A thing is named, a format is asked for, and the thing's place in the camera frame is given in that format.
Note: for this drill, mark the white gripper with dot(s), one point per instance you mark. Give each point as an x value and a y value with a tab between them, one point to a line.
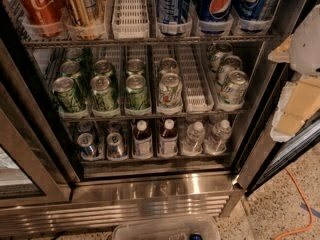
307	47

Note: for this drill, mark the front right white-green can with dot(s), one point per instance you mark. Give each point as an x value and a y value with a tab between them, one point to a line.
234	88

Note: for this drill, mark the white-green can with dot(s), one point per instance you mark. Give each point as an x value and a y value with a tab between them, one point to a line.
216	52
234	88
230	63

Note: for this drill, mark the middle right white-green can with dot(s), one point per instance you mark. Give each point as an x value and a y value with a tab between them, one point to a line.
230	63

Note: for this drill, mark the back right white-green can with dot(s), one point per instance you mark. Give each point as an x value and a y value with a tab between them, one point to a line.
216	52

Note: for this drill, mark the open fridge door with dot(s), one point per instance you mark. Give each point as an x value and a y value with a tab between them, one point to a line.
268	157

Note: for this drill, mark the empty middle shelf tray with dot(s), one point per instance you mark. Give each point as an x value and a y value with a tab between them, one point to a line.
196	92

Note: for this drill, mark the front white diet can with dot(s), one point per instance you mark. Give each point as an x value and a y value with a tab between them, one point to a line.
170	88

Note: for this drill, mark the white diet can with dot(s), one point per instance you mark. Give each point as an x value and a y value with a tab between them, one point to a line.
168	65
170	88

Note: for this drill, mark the back white diet can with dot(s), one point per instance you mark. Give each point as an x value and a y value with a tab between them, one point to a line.
168	65

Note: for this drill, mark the blue silver soda can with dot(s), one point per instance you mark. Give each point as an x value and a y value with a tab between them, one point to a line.
172	16

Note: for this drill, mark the green can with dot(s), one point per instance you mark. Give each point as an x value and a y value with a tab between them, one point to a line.
135	66
104	97
67	92
73	70
81	55
106	68
137	97

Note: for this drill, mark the stainless steel fridge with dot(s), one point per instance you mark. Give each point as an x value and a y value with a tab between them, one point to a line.
55	189

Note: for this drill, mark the blue can in bin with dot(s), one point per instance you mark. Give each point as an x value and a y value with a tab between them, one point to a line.
195	236

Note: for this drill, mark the back left silver can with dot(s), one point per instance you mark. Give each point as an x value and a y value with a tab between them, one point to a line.
86	127

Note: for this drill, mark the front left silver can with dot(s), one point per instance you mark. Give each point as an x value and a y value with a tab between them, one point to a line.
87	142

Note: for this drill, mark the gold soda can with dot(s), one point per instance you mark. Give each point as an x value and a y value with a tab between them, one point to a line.
86	16

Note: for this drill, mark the middle left green can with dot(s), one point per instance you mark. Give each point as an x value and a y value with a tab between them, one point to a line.
73	70

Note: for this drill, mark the back left green can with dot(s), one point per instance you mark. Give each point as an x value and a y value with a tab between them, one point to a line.
81	55

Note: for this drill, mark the front left green can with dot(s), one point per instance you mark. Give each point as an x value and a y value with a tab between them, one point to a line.
67	92

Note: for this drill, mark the red coca-cola can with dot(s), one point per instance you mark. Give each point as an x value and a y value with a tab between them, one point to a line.
45	14

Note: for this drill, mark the right clear water bottle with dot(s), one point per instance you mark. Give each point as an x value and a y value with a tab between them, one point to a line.
215	144

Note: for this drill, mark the clear water bottle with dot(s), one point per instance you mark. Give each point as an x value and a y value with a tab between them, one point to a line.
215	144
192	143

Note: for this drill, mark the left clear water bottle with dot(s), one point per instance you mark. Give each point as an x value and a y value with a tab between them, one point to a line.
192	143

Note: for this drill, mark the right brown drink bottle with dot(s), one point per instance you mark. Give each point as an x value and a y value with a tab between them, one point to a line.
168	137

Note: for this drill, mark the brown drink bottle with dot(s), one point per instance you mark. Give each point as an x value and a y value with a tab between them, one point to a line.
168	137
143	147

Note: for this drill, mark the left brown drink bottle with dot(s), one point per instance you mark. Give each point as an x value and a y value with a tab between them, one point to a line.
143	147

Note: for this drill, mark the clear plastic bin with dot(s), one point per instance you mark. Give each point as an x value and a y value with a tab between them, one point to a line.
173	228

